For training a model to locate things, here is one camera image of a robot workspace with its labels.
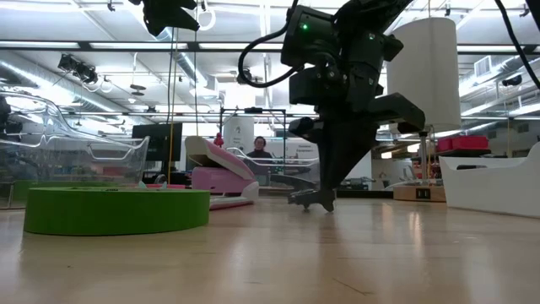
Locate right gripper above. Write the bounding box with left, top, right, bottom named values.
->
left=289, top=75, right=426, bottom=211

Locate black stapler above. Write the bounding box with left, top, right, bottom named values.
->
left=269, top=172, right=317, bottom=192

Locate pink stapler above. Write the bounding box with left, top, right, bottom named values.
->
left=184, top=135, right=261, bottom=211

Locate black overhead crossbar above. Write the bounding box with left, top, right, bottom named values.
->
left=0, top=40, right=540, bottom=53

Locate clear plastic bin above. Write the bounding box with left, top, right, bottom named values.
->
left=225, top=146, right=321, bottom=199
left=0, top=86, right=151, bottom=211

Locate person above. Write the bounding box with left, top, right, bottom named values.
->
left=246, top=135, right=276, bottom=175

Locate white cylindrical tank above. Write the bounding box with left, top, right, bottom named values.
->
left=222, top=116, right=256, bottom=154

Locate white shade table lamp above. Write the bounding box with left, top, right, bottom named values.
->
left=386, top=16, right=462, bottom=203

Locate red storage bin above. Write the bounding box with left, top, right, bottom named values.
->
left=436, top=134, right=489, bottom=153

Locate black shelf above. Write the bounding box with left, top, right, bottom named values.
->
left=436, top=148, right=493, bottom=159

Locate black monitor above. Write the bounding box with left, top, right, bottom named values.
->
left=132, top=122, right=183, bottom=162

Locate white plastic bin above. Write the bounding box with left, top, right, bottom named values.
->
left=438, top=141, right=540, bottom=220

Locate white air vent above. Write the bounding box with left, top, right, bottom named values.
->
left=474, top=55, right=493, bottom=78

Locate white cable loop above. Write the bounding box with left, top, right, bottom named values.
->
left=196, top=6, right=217, bottom=31

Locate thin black cable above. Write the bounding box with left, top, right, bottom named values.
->
left=193, top=29, right=200, bottom=136

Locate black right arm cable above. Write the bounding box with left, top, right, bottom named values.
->
left=237, top=0, right=305, bottom=90

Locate thin black metal frame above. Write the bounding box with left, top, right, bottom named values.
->
left=218, top=106, right=288, bottom=187

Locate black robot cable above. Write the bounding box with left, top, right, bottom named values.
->
left=493, top=0, right=540, bottom=90

